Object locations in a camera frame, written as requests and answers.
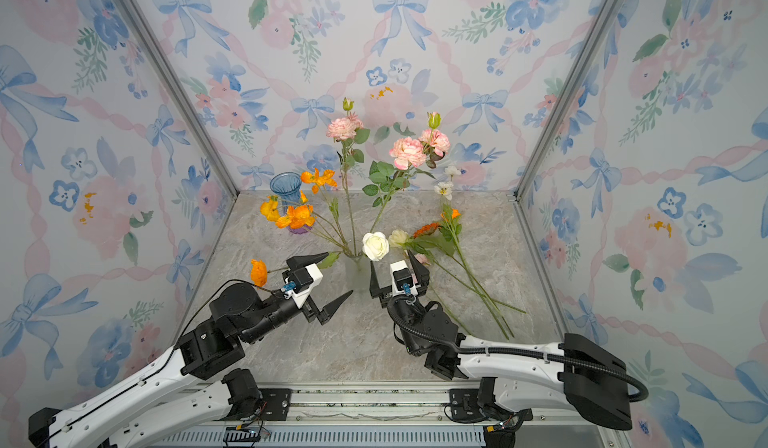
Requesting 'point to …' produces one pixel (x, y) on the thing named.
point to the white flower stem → (445, 188)
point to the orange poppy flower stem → (270, 208)
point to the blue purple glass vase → (288, 185)
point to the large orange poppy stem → (299, 217)
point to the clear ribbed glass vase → (358, 281)
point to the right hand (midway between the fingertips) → (393, 257)
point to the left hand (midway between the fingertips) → (336, 269)
